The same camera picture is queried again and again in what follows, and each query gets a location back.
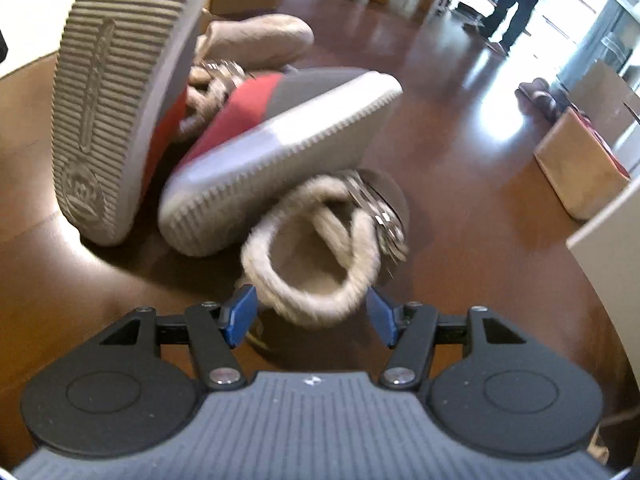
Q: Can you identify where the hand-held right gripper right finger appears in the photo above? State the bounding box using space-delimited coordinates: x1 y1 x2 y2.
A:
366 287 530 391

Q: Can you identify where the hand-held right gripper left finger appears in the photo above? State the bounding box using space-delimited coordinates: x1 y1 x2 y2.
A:
97 284 259 391

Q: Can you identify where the fur-lined brown shoe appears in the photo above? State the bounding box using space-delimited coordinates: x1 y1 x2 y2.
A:
176 57 257 138
240 169 412 330

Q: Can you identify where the red grey slipper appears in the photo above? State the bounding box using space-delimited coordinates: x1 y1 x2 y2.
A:
50 0 219 247
158 67 404 258

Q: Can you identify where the beige fabric slipper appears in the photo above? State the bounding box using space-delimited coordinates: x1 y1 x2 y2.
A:
196 14 315 70

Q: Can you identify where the white cabinet door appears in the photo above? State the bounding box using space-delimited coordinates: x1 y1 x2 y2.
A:
566 187 640 321

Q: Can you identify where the pile of dark slippers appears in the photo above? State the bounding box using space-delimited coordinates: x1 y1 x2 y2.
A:
516 77 568 125

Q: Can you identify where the white furniture panel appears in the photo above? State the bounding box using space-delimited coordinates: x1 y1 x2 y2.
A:
0 0 83 83

